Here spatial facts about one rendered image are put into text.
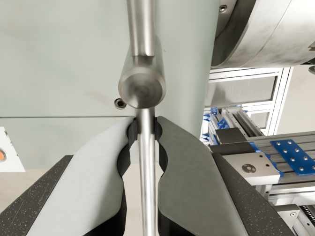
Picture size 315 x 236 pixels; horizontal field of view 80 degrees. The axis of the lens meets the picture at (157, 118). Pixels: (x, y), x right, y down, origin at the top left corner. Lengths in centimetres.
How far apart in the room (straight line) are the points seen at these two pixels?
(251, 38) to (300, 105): 183
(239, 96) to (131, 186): 149
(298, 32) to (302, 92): 173
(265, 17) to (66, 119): 25
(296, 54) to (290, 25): 6
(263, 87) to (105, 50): 141
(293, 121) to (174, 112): 195
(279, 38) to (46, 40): 26
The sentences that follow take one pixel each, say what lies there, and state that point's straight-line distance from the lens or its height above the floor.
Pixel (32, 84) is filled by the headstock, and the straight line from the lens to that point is 24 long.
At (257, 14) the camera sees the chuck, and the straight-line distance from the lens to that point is 25.
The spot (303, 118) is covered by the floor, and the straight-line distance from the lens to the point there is 217.
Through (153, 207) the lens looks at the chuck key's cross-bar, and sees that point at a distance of 17.
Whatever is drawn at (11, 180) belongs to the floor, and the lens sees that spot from 267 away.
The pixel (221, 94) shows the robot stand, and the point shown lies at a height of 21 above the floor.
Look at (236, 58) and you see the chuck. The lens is 30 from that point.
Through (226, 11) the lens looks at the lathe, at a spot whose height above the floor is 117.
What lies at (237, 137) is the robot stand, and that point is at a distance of 74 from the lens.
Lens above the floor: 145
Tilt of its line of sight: 59 degrees down
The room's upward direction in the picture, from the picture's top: 177 degrees clockwise
